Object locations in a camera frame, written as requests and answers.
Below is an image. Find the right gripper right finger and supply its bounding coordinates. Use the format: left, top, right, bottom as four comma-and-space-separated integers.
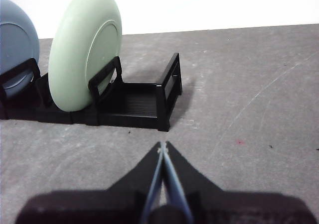
165, 141, 314, 224

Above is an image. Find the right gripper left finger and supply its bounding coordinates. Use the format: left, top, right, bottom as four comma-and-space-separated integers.
16, 142, 164, 224

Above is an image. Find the pale green round plate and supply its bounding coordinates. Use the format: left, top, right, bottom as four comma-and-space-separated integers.
48, 0, 123, 112

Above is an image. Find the light blue round plate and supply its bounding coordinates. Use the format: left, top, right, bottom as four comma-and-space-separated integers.
0, 0, 40, 98

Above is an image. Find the black plastic plate rack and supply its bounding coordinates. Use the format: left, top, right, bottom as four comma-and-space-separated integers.
0, 52, 183, 132

